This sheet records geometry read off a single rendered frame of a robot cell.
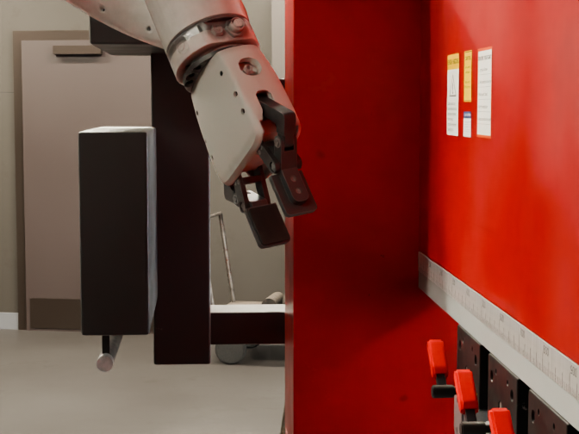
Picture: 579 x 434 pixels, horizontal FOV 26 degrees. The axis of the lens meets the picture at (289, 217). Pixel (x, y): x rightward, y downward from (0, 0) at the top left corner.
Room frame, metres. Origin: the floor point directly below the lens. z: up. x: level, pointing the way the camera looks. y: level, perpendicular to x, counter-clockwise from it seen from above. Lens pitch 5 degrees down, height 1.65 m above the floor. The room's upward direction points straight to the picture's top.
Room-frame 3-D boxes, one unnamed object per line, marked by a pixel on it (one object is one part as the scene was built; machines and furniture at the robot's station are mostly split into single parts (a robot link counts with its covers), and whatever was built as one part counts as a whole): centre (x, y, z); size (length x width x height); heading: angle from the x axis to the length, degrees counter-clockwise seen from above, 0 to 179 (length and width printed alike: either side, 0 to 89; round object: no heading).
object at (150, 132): (2.41, 0.32, 1.42); 0.45 x 0.12 x 0.36; 4
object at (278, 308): (2.52, 0.04, 1.17); 0.40 x 0.24 x 0.07; 3
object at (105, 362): (2.47, 0.35, 1.20); 0.45 x 0.03 x 0.08; 4
